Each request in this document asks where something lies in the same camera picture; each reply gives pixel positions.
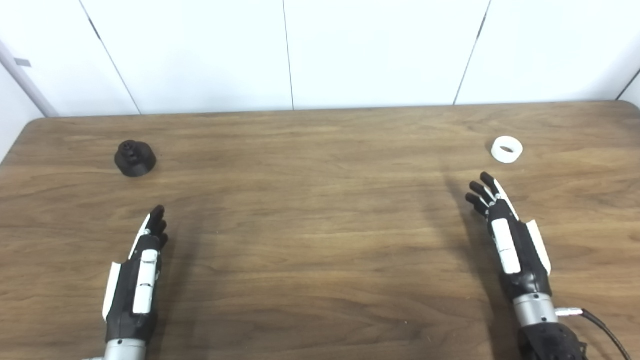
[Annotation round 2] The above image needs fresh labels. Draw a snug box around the white plastic ring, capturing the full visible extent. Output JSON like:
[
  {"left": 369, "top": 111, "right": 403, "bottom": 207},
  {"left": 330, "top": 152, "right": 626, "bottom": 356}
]
[{"left": 490, "top": 135, "right": 524, "bottom": 164}]

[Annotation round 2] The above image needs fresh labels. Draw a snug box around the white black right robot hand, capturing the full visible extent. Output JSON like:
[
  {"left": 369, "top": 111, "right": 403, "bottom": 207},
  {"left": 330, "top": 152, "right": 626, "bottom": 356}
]
[{"left": 464, "top": 172, "right": 553, "bottom": 302}]

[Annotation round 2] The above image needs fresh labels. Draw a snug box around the grey wall corner post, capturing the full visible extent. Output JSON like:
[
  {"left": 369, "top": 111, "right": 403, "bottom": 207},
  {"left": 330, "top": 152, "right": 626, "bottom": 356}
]
[{"left": 0, "top": 39, "right": 60, "bottom": 119}]

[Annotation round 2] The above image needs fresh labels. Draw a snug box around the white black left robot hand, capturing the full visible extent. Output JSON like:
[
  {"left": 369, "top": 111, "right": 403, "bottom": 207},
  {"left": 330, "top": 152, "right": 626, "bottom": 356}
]
[{"left": 102, "top": 204, "right": 170, "bottom": 343}]

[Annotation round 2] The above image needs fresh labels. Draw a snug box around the round black plastic part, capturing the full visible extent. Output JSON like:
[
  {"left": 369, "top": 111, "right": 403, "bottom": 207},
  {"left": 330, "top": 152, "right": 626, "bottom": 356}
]
[{"left": 114, "top": 140, "right": 158, "bottom": 178}]

